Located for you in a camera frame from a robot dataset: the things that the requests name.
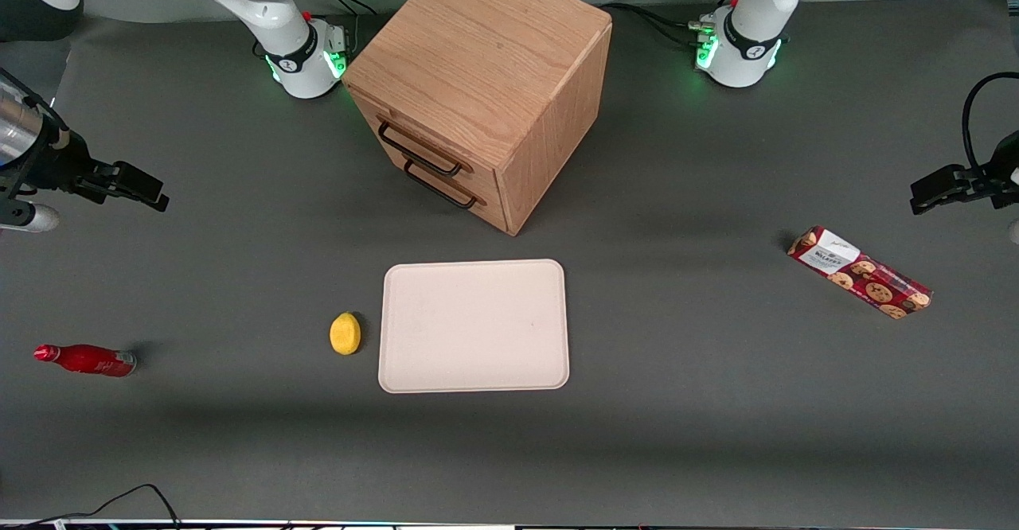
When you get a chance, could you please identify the yellow lemon half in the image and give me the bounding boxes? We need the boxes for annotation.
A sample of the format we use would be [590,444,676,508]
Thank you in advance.
[330,312,362,356]

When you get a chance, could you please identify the white rectangular plastic tray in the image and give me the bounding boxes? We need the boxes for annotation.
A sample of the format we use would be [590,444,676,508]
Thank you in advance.
[378,259,571,395]

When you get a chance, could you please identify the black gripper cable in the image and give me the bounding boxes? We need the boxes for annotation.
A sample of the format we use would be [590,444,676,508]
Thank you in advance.
[961,72,1019,174]
[0,68,71,130]

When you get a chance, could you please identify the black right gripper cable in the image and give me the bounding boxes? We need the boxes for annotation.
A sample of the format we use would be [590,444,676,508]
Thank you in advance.
[0,68,71,130]

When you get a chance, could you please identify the wooden drawer with larger recess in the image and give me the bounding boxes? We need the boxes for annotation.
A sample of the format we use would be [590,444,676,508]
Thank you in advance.
[346,84,508,205]

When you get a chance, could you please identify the black metal drawer handle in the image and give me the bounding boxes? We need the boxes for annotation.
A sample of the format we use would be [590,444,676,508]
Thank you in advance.
[403,160,479,211]
[377,120,465,178]

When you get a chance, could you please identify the thin black table-edge cable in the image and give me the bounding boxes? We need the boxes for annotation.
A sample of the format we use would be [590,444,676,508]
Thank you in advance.
[0,484,184,530]

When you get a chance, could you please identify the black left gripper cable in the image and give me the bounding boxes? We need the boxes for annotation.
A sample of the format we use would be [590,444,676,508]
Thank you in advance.
[961,72,1019,174]

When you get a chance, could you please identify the wooden drawer with smaller recess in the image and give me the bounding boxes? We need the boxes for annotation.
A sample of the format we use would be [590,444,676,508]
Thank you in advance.
[369,127,516,236]

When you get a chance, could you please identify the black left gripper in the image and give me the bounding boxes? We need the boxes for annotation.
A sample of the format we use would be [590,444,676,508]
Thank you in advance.
[910,131,1019,215]

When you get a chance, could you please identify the wooden two-drawer cabinet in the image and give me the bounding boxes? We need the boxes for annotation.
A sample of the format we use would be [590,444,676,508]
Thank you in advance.
[342,0,614,237]

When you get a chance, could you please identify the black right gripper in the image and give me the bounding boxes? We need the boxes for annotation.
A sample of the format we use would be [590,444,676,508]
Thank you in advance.
[30,112,170,213]

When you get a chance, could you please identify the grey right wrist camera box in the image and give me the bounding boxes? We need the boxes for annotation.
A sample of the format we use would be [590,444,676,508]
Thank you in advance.
[0,204,61,233]

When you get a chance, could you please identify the red cookie box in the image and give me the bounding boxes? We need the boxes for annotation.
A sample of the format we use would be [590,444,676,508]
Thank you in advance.
[787,226,933,321]

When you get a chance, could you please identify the red soda bottle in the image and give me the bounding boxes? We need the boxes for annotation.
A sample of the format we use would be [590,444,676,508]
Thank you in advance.
[33,344,138,378]

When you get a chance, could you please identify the black left arm base cable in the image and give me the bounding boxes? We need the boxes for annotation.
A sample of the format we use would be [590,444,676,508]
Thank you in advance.
[599,2,717,50]

